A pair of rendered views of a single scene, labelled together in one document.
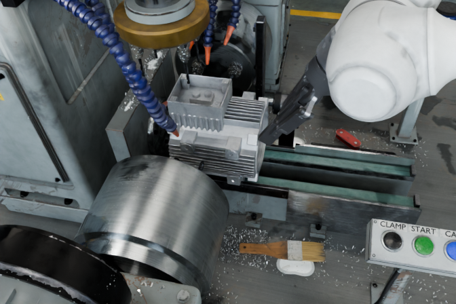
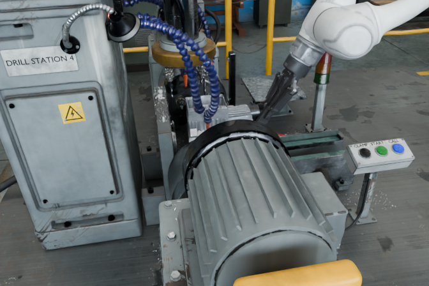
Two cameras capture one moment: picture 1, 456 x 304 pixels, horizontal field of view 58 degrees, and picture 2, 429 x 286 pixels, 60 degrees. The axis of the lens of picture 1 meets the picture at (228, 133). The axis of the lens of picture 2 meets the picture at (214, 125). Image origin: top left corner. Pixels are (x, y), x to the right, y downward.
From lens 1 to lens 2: 0.51 m
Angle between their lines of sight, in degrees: 23
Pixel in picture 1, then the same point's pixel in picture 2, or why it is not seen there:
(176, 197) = not seen: hidden behind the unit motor
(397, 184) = (334, 149)
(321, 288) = not seen: hidden behind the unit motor
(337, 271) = not seen: hidden behind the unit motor
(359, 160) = (307, 138)
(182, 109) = (200, 116)
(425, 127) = (325, 122)
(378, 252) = (361, 161)
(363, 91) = (356, 37)
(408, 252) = (375, 156)
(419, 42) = (370, 13)
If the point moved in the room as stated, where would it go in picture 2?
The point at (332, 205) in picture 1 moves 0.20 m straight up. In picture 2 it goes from (306, 166) to (312, 113)
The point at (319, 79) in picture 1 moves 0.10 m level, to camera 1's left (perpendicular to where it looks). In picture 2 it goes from (297, 67) to (267, 74)
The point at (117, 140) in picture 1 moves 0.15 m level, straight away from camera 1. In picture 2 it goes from (166, 142) to (133, 124)
